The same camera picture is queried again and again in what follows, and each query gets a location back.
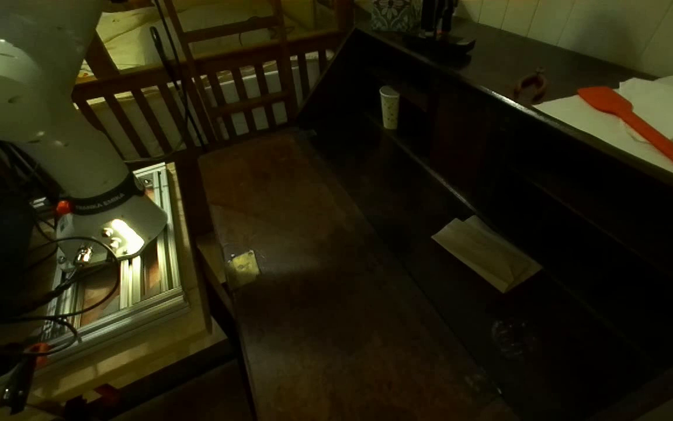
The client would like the red and black clamp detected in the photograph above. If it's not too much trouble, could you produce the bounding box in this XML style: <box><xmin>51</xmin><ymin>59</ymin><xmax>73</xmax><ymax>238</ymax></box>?
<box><xmin>0</xmin><ymin>342</ymin><xmax>51</xmax><ymax>416</ymax></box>

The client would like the patterned ceramic vase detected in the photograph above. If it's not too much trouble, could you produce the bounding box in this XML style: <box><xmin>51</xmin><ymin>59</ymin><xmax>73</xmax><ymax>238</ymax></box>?
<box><xmin>370</xmin><ymin>0</ymin><xmax>423</xmax><ymax>35</ymax></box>

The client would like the small dark reddish object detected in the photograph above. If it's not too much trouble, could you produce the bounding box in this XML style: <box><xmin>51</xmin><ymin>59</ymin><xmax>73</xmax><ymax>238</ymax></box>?
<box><xmin>513</xmin><ymin>71</ymin><xmax>552</xmax><ymax>104</ymax></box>

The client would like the dark wooden cabinet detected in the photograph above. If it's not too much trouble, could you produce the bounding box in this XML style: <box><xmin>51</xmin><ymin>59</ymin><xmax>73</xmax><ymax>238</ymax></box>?
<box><xmin>193</xmin><ymin>17</ymin><xmax>673</xmax><ymax>421</ymax></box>

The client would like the orange plastic spatula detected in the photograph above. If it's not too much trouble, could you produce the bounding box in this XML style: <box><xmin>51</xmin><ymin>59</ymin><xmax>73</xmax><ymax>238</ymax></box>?
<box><xmin>575</xmin><ymin>84</ymin><xmax>673</xmax><ymax>191</ymax></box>

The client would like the black looping cable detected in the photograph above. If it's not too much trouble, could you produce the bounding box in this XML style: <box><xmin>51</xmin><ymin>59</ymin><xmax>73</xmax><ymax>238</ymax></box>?
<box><xmin>0</xmin><ymin>234</ymin><xmax>124</xmax><ymax>356</ymax></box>

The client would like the wooden crib railing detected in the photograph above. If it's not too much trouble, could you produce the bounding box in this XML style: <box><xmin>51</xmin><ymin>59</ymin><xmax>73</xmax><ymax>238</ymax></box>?
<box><xmin>69</xmin><ymin>27</ymin><xmax>355</xmax><ymax>170</ymax></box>

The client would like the aluminium base frame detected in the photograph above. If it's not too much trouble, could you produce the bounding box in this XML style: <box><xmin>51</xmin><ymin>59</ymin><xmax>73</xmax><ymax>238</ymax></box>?
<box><xmin>39</xmin><ymin>158</ymin><xmax>191</xmax><ymax>346</ymax></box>

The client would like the wooden ladder-back chair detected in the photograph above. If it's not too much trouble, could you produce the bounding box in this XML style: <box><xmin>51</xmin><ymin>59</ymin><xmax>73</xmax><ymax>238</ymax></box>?
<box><xmin>161</xmin><ymin>0</ymin><xmax>293</xmax><ymax>59</ymax></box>

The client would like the black remote control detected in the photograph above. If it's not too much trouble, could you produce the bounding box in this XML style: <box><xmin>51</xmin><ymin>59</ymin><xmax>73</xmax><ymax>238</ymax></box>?
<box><xmin>405</xmin><ymin>27</ymin><xmax>478</xmax><ymax>61</ymax></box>

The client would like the thin black rod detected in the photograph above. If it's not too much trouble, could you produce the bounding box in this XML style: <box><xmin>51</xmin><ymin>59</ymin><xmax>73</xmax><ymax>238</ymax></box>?
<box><xmin>147</xmin><ymin>25</ymin><xmax>208</xmax><ymax>151</ymax></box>

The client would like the brass hinge plate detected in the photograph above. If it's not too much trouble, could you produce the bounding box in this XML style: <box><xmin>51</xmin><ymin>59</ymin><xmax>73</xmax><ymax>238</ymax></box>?
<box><xmin>221</xmin><ymin>247</ymin><xmax>263</xmax><ymax>290</ymax></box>

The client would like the folded white envelope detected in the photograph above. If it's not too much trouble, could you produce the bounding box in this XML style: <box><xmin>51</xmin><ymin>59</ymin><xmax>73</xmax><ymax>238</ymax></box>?
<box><xmin>429</xmin><ymin>214</ymin><xmax>546</xmax><ymax>296</ymax></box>

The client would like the light wooden platform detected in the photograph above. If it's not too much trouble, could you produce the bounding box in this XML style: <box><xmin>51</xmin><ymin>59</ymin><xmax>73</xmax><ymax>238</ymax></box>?
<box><xmin>0</xmin><ymin>162</ymin><xmax>232</xmax><ymax>416</ymax></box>

